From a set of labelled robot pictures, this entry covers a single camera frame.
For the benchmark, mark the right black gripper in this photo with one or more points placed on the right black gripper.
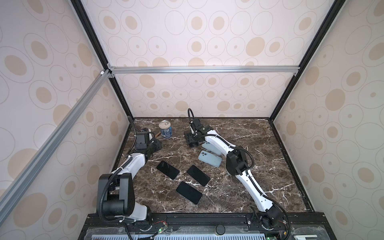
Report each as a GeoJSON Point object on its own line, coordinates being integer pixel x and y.
{"type": "Point", "coordinates": [188, 137]}

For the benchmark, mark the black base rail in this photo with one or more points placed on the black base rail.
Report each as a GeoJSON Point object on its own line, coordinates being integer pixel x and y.
{"type": "Point", "coordinates": [228, 226]}

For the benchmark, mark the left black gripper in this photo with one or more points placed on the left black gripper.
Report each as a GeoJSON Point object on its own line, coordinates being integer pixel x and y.
{"type": "Point", "coordinates": [158, 146]}

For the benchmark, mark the black phone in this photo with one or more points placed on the black phone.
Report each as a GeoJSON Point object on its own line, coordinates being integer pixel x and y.
{"type": "Point", "coordinates": [168, 170]}
{"type": "Point", "coordinates": [189, 192]}
{"type": "Point", "coordinates": [198, 175]}

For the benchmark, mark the left diagonal aluminium rail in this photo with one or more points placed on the left diagonal aluminium rail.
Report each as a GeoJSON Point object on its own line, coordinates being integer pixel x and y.
{"type": "Point", "coordinates": [23, 181]}

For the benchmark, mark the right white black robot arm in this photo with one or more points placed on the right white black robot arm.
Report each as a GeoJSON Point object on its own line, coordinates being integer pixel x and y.
{"type": "Point", "coordinates": [239, 163]}

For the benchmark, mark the horizontal aluminium rail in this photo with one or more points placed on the horizontal aluminium rail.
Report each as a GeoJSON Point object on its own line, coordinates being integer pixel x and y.
{"type": "Point", "coordinates": [205, 70]}

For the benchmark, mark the light blue phone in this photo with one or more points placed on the light blue phone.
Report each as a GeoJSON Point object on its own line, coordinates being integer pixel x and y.
{"type": "Point", "coordinates": [210, 159]}
{"type": "Point", "coordinates": [211, 148]}

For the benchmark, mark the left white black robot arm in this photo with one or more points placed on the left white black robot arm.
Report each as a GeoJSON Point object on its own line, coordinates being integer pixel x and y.
{"type": "Point", "coordinates": [116, 198]}

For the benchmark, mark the blue white tin can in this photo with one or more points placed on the blue white tin can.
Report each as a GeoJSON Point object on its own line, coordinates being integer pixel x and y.
{"type": "Point", "coordinates": [165, 129]}

